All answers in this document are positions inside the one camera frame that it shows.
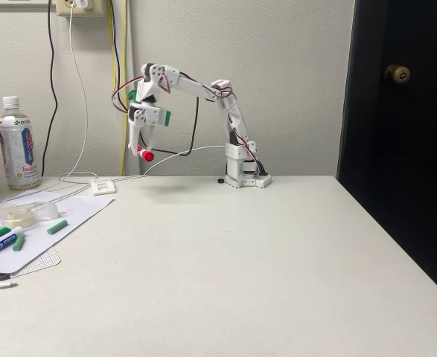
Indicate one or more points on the red Expo dry-erase marker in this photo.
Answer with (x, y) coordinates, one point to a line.
(148, 156)

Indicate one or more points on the green marker cap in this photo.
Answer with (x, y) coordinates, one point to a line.
(57, 226)
(18, 243)

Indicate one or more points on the white paper sheet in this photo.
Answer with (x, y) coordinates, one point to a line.
(73, 215)

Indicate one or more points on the jasmine tea bottle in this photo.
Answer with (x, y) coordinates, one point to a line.
(19, 156)

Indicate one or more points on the white charger plug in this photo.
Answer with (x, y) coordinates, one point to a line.
(84, 3)

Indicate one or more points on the clear tape dispenser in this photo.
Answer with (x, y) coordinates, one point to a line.
(21, 219)

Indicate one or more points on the gridded mat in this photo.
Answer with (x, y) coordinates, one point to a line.
(45, 260)

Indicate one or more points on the small black card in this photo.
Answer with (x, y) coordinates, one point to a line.
(2, 277)

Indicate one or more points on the brass door knob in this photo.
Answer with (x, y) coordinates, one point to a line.
(397, 73)

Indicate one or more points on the dark door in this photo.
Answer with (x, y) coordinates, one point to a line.
(408, 167)

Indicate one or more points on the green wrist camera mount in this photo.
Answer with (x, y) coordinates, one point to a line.
(167, 119)

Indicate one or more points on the white printed frame plate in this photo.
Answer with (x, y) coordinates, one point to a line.
(108, 192)

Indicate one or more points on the white wall conduit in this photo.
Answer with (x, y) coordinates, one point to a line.
(133, 37)

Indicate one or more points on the beige wall outlet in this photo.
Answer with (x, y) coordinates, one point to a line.
(63, 9)

